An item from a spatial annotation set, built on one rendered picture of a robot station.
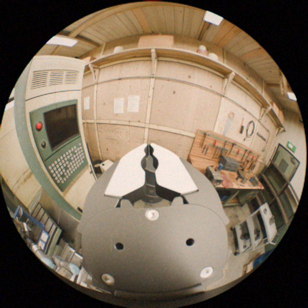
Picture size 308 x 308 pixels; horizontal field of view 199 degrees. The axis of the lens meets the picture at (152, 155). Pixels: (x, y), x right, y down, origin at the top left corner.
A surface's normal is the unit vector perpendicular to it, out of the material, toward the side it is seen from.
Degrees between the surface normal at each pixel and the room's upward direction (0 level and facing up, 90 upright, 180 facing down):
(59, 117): 90
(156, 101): 90
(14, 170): 90
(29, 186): 90
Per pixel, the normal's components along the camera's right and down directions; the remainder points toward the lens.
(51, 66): 0.98, 0.18
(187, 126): -0.19, 0.50
